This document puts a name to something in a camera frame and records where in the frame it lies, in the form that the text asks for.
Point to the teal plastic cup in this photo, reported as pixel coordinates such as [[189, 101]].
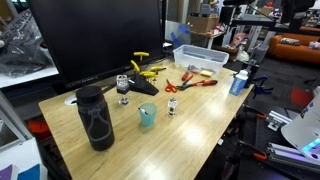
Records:
[[147, 113]]

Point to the blue clamp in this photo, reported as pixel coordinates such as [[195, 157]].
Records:
[[259, 88]]

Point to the black water bottle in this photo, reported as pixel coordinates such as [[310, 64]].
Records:
[[94, 113]]

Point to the orange sofa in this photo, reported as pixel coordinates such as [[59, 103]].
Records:
[[301, 53]]

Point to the clear acrylic block stand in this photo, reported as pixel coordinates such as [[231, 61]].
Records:
[[122, 89]]

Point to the clear plastic bin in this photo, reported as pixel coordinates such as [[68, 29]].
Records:
[[200, 58]]

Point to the large black monitor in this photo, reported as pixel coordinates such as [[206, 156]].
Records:
[[90, 40]]

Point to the red handled tool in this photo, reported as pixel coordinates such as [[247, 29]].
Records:
[[191, 70]]

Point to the small glass salt shaker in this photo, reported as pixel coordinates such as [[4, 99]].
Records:
[[172, 104]]

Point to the yellow T-handle hex key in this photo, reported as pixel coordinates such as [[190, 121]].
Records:
[[156, 69], [149, 74], [136, 67], [141, 55]]

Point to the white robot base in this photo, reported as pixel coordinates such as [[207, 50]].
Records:
[[303, 132]]

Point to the blue white bottle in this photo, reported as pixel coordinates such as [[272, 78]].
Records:
[[239, 82]]

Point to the red handled pliers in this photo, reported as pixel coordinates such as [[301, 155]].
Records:
[[188, 84]]

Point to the grey plastic bag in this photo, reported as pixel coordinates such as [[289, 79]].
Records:
[[22, 53]]

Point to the cardboard box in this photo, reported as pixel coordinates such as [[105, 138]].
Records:
[[203, 24]]

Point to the orange handled scissors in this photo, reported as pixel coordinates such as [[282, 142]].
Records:
[[170, 87]]

